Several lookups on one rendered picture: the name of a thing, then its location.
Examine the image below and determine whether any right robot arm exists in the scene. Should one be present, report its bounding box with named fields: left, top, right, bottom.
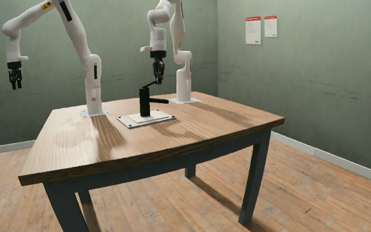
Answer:
left=2, top=0, right=102, bottom=114

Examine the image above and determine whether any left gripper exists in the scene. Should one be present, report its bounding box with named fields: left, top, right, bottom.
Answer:
left=150, top=50, right=166, bottom=85

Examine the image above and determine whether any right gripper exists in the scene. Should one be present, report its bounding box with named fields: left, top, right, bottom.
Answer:
left=7, top=61, right=22, bottom=90

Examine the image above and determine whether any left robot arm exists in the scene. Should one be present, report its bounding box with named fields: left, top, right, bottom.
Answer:
left=140, top=0, right=192, bottom=102

